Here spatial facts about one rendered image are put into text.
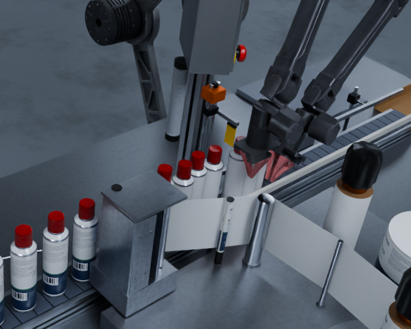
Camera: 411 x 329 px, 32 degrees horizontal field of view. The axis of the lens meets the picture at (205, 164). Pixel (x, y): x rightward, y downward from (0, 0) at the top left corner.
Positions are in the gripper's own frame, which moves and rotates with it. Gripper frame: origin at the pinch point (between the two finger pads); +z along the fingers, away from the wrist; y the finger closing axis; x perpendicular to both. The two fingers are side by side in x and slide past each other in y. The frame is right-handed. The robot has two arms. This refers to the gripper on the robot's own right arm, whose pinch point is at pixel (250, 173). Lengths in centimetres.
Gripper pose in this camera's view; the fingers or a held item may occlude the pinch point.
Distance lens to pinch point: 178.6
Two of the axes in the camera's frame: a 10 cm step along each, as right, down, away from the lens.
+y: 7.2, -3.1, 6.2
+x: -6.8, -4.9, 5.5
